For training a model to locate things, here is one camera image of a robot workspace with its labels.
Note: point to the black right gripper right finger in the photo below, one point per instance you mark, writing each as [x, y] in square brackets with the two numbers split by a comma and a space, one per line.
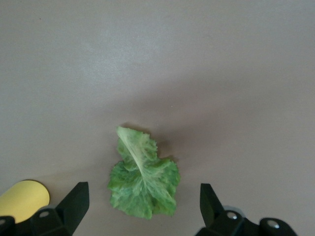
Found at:
[214, 211]

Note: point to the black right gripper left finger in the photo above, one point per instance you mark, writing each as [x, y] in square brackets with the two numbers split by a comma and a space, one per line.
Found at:
[71, 209]

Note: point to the green lettuce leaf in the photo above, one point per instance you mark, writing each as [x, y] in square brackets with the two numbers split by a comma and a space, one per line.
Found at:
[142, 182]

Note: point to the yellow mustard squeeze bottle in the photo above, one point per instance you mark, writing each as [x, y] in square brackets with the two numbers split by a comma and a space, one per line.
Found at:
[23, 200]

